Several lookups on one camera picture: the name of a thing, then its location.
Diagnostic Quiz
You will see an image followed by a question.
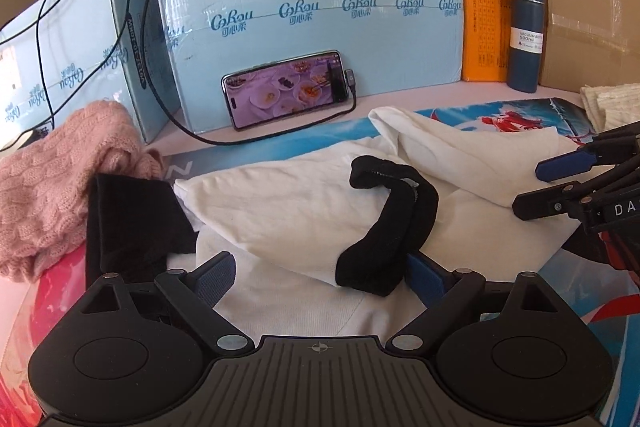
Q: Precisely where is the smartphone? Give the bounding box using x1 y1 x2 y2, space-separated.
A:
221 50 349 131

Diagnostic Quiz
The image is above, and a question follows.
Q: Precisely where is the light blue box with label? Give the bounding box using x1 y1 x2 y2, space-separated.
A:
0 0 183 148

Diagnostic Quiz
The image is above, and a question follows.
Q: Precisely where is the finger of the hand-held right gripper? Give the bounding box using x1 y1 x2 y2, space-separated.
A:
511 157 640 223
535 121 640 182

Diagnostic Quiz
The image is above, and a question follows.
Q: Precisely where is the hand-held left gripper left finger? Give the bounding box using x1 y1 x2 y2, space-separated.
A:
77 251 256 358

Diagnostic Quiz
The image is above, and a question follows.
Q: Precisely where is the dark blue vacuum bottle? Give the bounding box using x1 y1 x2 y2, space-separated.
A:
500 0 546 94

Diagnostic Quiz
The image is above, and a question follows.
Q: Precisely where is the thick black charging cable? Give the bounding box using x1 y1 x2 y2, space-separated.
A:
127 0 358 146

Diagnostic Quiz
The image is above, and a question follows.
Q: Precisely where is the brown cardboard box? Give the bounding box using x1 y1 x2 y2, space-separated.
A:
537 0 640 90

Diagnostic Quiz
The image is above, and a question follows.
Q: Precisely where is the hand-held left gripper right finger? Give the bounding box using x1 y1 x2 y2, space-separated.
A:
385 253 562 358

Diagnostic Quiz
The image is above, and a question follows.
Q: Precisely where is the white T-shirt with black collar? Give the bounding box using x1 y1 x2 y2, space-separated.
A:
165 106 593 339

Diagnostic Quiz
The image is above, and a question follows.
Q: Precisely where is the black garment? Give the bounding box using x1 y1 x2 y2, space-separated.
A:
85 173 198 288

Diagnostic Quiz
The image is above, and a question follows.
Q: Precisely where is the pink knit sweater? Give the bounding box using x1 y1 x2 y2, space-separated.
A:
0 101 168 283

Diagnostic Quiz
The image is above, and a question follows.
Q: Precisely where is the cream knit cloth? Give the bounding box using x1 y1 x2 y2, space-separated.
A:
580 83 640 135

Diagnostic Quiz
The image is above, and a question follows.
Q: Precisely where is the orange cardboard box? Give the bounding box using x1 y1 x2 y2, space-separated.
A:
459 0 546 82

